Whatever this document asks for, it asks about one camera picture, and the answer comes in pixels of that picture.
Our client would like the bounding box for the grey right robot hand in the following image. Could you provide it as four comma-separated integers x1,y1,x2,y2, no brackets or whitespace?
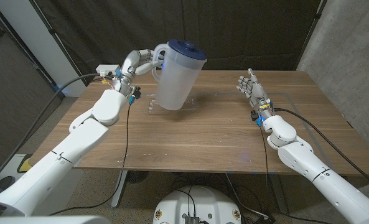
236,68,274,127

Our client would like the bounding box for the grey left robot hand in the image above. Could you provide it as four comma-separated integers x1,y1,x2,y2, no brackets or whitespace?
111,49,166,105

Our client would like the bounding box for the translucent pitcher with blue lid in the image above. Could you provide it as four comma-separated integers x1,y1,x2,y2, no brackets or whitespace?
151,39,208,111

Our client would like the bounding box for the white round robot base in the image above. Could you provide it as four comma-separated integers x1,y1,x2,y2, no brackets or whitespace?
152,185,243,224

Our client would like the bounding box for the clear plastic tray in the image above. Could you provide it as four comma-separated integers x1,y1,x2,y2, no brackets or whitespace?
147,92,200,116

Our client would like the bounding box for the white power strip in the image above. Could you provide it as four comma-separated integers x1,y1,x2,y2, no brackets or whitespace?
95,64,122,77

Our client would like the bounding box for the black fabric backdrop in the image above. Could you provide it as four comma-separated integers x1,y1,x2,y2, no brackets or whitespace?
31,0,324,85

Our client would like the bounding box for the grey table leg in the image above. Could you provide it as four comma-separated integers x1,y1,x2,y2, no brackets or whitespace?
269,174,288,215

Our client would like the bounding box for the black round ribbed disc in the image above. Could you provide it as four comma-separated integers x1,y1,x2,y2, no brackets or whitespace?
126,170,149,184

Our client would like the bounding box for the black power plug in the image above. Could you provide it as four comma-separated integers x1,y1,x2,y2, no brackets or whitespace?
255,212,277,224

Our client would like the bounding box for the white table leg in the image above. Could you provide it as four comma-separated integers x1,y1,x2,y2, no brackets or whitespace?
111,170,128,208

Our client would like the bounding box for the dark leather shoe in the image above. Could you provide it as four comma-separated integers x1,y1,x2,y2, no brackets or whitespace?
0,175,17,191

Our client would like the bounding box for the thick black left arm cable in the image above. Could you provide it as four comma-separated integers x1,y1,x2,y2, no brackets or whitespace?
0,73,115,189

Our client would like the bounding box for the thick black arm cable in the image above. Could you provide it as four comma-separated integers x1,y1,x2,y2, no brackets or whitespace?
0,73,115,189
274,107,369,193

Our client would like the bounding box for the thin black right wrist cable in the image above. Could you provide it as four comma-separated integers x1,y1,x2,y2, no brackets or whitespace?
259,125,269,189

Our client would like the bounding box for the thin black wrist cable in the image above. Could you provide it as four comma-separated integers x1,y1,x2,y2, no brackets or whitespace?
49,102,132,216
259,125,269,189

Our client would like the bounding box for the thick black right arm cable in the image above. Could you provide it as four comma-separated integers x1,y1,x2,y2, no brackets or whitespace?
274,107,369,193

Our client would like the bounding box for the thin black left wrist cable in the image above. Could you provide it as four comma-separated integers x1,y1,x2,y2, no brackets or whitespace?
49,102,132,216

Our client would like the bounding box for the white floor cable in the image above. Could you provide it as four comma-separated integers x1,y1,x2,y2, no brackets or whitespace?
224,173,268,218

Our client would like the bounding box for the black base cable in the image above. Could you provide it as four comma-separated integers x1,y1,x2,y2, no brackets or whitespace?
174,188,198,217

